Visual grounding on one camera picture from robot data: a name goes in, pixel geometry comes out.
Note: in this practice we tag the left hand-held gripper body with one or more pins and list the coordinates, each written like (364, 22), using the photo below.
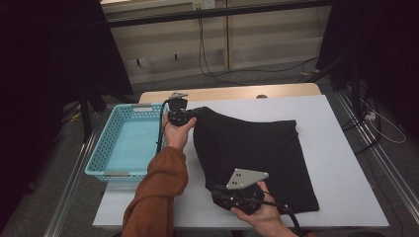
(178, 112)

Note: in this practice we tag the black metal bar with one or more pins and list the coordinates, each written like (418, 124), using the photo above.
(214, 13)

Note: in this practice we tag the white wall socket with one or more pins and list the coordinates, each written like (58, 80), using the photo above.
(204, 4)

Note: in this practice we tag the dark round table grommet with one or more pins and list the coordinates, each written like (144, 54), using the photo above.
(262, 96)

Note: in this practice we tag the black tank top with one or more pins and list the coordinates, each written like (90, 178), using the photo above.
(257, 154)

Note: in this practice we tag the white power strip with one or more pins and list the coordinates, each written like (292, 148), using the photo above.
(370, 115)

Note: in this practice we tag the aluminium floor rail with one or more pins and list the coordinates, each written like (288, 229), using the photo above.
(378, 154)
(70, 184)

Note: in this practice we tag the person's left hand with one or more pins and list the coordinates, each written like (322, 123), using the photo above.
(176, 136)

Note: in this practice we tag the person's right hand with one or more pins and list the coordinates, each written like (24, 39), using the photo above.
(267, 217)

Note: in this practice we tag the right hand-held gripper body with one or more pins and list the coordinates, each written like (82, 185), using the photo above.
(245, 194)

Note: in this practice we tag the beige cabinet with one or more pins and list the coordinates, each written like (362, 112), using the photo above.
(263, 42)

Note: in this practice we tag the white table cover sheet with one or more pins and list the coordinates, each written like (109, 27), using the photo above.
(336, 158)

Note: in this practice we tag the black metal stand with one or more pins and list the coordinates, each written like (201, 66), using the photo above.
(355, 89)
(85, 118)

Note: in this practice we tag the black curtain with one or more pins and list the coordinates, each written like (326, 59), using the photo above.
(42, 65)
(385, 49)

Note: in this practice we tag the small wooden piece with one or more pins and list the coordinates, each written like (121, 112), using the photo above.
(311, 71)

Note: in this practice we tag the light blue plastic basket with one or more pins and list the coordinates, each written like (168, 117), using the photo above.
(128, 144)

